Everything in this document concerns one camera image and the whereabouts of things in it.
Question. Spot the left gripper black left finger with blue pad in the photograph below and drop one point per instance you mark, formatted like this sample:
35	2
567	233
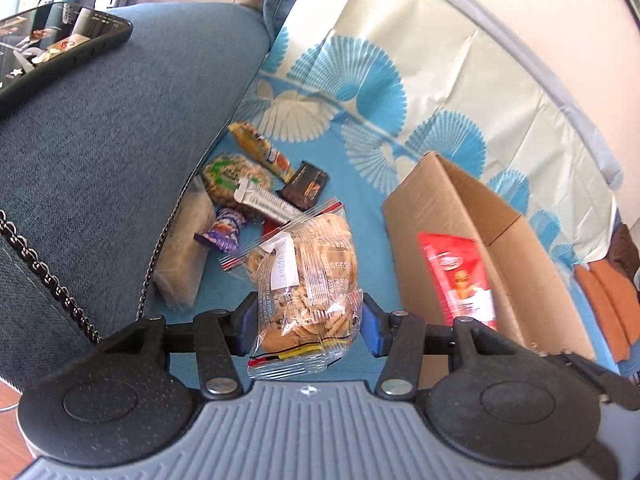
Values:
218	336

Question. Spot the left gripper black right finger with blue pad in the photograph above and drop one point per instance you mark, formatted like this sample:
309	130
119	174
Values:
397	336

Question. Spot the beige wafer pack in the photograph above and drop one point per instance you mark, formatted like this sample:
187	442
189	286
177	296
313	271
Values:
180	268

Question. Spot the red snack packet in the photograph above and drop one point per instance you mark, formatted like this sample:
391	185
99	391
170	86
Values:
461	282

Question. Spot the clear bag of cookies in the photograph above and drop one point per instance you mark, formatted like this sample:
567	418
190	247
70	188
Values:
309	302

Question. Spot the purple candy wrapper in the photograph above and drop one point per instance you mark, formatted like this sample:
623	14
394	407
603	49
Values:
224	233

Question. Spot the white silver snack bar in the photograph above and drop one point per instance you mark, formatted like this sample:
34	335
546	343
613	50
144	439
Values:
267	203

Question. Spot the green label peanut pack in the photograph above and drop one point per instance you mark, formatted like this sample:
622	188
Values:
221	178

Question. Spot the dark brown chocolate bar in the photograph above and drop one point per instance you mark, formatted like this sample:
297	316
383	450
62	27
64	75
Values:
304	188

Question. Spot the yellow snack bar wrapper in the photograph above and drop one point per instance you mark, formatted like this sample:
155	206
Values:
261	150

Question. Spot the blue sofa armrest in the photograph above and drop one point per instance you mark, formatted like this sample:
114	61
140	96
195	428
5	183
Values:
92	165

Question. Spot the orange cushion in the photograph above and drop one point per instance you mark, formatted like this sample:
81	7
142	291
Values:
615	305

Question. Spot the dark brown cushion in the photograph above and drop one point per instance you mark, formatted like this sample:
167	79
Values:
623	254

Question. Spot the blue floral sofa cover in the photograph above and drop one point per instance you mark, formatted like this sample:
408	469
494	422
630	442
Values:
431	116

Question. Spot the black smartphone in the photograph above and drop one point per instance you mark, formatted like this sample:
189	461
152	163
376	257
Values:
44	43

